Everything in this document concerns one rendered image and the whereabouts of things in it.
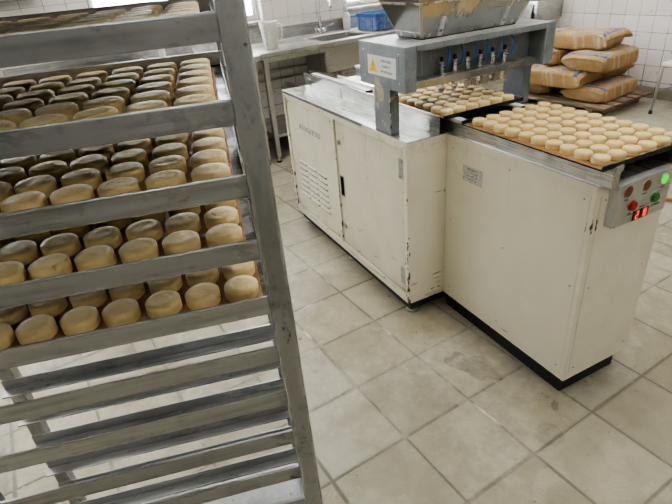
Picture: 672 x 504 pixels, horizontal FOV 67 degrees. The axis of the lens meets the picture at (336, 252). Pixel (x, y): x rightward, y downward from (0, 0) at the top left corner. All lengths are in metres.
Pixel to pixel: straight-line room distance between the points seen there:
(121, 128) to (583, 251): 1.42
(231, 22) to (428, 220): 1.71
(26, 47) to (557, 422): 1.85
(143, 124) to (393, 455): 1.48
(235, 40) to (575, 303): 1.49
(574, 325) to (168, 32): 1.60
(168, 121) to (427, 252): 1.76
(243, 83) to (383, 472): 1.46
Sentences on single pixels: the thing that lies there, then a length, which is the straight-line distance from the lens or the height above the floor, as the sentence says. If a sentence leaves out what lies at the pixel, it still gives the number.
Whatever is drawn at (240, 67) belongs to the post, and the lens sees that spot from 0.57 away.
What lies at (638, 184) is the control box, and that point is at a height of 0.82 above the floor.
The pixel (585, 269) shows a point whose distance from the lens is 1.77.
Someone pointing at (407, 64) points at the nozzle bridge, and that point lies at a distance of 1.92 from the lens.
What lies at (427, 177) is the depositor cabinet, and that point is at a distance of 2.10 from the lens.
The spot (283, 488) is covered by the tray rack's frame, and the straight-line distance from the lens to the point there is 1.63.
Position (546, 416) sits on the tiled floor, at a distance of 2.04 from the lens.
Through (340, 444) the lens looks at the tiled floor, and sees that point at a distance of 1.89.
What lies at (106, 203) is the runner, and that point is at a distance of 0.65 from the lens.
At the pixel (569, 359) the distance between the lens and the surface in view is 1.99.
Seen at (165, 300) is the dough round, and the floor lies 1.06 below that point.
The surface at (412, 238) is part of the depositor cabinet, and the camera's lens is 2.17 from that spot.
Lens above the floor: 1.46
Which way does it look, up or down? 30 degrees down
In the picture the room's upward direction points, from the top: 6 degrees counter-clockwise
